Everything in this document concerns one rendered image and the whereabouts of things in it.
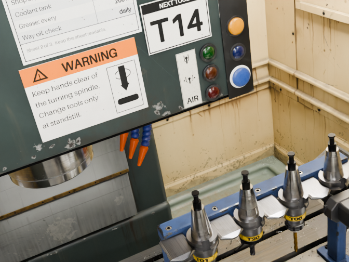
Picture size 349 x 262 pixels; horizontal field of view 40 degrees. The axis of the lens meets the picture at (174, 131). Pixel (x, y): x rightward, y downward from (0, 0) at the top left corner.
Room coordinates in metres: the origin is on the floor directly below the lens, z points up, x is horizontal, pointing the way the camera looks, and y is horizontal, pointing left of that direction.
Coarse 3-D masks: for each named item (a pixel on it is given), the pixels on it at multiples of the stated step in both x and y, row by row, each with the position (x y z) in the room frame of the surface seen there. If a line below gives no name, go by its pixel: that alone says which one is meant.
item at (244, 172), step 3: (243, 171) 0.79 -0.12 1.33; (246, 171) 0.79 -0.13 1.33; (243, 174) 0.78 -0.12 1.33; (246, 174) 0.78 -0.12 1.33; (243, 177) 0.78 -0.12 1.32; (246, 177) 0.78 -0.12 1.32; (243, 180) 0.78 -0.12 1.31; (246, 180) 0.78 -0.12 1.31; (249, 180) 0.78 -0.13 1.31; (243, 183) 0.78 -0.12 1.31; (246, 183) 0.78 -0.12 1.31; (249, 183) 0.78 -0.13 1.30; (243, 186) 0.78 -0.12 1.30; (246, 186) 0.78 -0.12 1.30; (249, 186) 0.78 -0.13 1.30
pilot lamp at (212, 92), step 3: (213, 87) 0.66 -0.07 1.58; (216, 87) 0.66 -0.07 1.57; (210, 90) 0.66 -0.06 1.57; (213, 90) 0.66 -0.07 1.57; (216, 90) 0.66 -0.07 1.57; (219, 90) 0.66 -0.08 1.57; (210, 93) 0.66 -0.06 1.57; (213, 93) 0.66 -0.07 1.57; (216, 93) 0.66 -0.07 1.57; (219, 93) 0.66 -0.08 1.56; (210, 96) 0.66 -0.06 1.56; (213, 96) 0.66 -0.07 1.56; (216, 96) 0.66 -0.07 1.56
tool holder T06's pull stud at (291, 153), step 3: (288, 153) 0.82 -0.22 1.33; (291, 153) 0.82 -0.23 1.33; (294, 153) 0.82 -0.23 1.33; (291, 156) 0.81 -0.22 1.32; (291, 159) 0.81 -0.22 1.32; (288, 162) 0.82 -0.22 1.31; (291, 162) 0.82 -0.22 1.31; (294, 162) 0.82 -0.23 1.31; (288, 165) 0.82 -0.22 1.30; (291, 165) 0.81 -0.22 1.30; (294, 165) 0.81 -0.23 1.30; (288, 168) 0.82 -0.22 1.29; (291, 168) 0.81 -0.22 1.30; (294, 168) 0.81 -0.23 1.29
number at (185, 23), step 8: (184, 8) 0.66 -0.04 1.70; (192, 8) 0.66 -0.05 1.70; (200, 8) 0.66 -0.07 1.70; (168, 16) 0.65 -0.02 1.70; (176, 16) 0.65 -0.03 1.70; (184, 16) 0.65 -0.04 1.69; (192, 16) 0.66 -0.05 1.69; (200, 16) 0.66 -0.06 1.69; (176, 24) 0.65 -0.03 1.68; (184, 24) 0.65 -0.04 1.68; (192, 24) 0.66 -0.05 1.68; (200, 24) 0.66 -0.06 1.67; (176, 32) 0.65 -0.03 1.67; (184, 32) 0.65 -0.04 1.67; (192, 32) 0.66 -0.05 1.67; (200, 32) 0.66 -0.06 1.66; (176, 40) 0.65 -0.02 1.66
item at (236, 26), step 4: (232, 20) 0.67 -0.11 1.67; (236, 20) 0.67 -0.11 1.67; (240, 20) 0.68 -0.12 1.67; (232, 24) 0.67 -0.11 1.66; (236, 24) 0.67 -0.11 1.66; (240, 24) 0.68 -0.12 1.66; (232, 28) 0.67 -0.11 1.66; (236, 28) 0.67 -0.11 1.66; (240, 28) 0.68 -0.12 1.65; (232, 32) 0.67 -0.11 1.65; (236, 32) 0.67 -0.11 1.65; (240, 32) 0.68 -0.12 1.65
